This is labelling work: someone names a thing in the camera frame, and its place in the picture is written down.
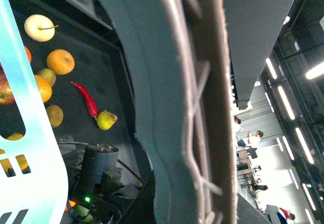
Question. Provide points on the grey basket handle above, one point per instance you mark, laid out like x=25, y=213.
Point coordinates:
x=178, y=58

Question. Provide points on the mint green shopping basket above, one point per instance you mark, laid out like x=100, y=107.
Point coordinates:
x=40, y=183

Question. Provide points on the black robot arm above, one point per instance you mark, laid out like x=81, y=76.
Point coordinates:
x=98, y=180

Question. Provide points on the black fruit shelf tray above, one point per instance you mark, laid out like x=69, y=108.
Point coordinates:
x=98, y=67

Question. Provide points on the yellow green pear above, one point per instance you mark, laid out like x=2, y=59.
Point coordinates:
x=105, y=120

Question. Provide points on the red chili pepper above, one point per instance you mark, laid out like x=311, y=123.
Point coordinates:
x=90, y=103

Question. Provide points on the orange tangerine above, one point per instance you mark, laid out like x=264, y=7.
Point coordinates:
x=60, y=61

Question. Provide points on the pale yellow apple with stem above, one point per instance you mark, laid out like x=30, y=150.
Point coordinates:
x=40, y=28

